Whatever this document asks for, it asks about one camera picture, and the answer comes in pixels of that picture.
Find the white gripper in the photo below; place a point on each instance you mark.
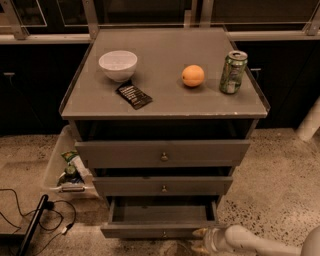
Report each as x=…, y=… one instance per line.
x=211, y=239

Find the grey drawer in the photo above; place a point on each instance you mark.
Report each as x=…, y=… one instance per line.
x=159, y=217
x=162, y=154
x=162, y=186

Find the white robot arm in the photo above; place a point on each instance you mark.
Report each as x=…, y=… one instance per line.
x=273, y=208

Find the grey drawer cabinet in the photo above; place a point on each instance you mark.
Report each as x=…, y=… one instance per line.
x=96, y=112

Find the clear plastic bin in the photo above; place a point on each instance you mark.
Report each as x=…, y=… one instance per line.
x=55, y=168

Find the green snack bag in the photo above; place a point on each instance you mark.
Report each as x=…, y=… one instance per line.
x=68, y=156

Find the black flat bar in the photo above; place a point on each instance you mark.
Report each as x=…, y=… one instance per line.
x=32, y=226

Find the orange fruit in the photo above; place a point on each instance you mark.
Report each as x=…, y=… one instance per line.
x=193, y=75

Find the black snack packet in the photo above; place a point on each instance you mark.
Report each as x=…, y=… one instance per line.
x=133, y=95

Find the green soda can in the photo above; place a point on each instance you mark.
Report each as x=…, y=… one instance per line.
x=233, y=70

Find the white bowl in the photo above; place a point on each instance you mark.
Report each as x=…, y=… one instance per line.
x=118, y=65

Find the metal railing frame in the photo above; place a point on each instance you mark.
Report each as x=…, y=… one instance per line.
x=80, y=21

